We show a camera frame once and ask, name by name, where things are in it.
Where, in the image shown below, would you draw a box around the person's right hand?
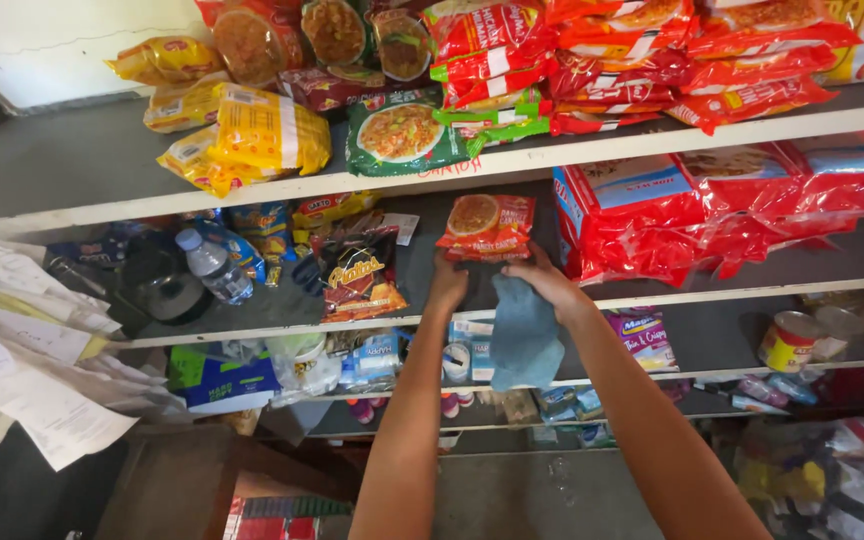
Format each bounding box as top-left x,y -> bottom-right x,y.
501,241 -> 599,328

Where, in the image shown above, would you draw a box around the person's left hand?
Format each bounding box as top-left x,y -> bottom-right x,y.
426,252 -> 471,316

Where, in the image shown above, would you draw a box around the blue cleaning cloth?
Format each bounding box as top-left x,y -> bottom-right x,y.
489,273 -> 567,393

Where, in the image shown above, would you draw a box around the black chips bag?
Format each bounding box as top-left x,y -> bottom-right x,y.
311,224 -> 410,324

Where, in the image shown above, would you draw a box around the blue and white carton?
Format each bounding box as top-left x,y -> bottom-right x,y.
450,320 -> 496,383

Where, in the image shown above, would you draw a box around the white cup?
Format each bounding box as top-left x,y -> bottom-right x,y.
442,342 -> 473,384

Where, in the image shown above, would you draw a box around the large red wrapped pack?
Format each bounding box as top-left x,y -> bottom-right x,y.
551,154 -> 711,289
780,130 -> 864,234
670,141 -> 812,260

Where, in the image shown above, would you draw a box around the white-edged grey shelf unit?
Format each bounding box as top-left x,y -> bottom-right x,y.
0,75 -> 864,459

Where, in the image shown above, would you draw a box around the blue and white boxes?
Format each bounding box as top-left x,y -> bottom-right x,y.
340,328 -> 412,393

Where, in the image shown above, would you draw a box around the yellow snack packet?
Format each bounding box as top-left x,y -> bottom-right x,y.
292,189 -> 384,231

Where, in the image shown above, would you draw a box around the green noodle packet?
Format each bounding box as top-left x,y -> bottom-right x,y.
345,88 -> 480,179

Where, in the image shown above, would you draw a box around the purple snack packet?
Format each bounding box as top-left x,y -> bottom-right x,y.
605,306 -> 681,375

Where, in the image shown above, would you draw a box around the stack of green noodle packets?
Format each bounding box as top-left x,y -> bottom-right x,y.
432,85 -> 555,149

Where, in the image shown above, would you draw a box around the blue sachet bundle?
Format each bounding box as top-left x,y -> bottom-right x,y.
535,383 -> 607,426

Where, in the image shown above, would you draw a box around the white plastic bag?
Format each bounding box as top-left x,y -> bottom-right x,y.
265,333 -> 344,408

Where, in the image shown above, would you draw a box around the blue snack packet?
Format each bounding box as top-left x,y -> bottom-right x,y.
225,200 -> 295,261
195,218 -> 268,285

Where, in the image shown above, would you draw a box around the dark red noodle packet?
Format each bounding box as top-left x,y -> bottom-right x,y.
277,64 -> 390,114

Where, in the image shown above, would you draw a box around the pile of red noodle packets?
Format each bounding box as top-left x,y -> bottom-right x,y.
423,0 -> 862,138

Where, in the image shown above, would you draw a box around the orange bowl-print noodle packet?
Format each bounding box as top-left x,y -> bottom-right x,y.
369,6 -> 434,83
300,0 -> 370,68
195,0 -> 307,88

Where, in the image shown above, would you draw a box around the clear plastic water bottle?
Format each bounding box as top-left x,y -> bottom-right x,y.
174,227 -> 255,307

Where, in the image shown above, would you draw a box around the blue and green paper ream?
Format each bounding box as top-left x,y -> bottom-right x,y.
167,345 -> 284,416

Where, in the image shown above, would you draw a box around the yellow and red can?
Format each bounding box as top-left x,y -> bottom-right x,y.
757,310 -> 825,375

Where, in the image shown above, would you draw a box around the row of small sachets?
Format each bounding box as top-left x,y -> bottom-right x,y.
730,372 -> 822,415

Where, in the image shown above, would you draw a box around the black pot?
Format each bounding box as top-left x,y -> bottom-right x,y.
118,235 -> 213,327

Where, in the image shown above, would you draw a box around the red carton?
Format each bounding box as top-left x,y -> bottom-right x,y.
222,495 -> 356,540

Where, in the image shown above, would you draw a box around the pale tin can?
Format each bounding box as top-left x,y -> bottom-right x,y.
810,303 -> 864,362

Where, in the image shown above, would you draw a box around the heap of plastic bags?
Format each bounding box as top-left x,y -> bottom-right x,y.
730,414 -> 864,540

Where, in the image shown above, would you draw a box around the heap of white papers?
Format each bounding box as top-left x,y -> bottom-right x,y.
0,233 -> 187,474

